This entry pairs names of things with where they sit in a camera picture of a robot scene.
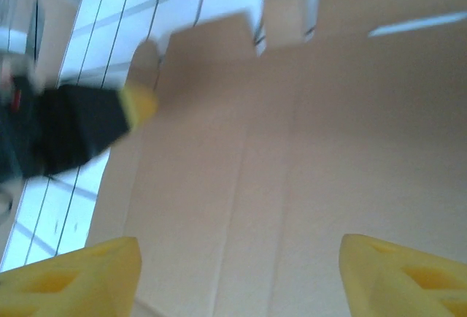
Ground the brown cardboard paper box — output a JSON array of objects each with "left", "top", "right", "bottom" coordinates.
[{"left": 85, "top": 0, "right": 467, "bottom": 317}]

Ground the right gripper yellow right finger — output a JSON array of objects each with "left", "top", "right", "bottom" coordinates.
[{"left": 339, "top": 233, "right": 467, "bottom": 317}]

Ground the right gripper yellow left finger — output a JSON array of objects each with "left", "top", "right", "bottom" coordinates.
[{"left": 0, "top": 235, "right": 142, "bottom": 317}]

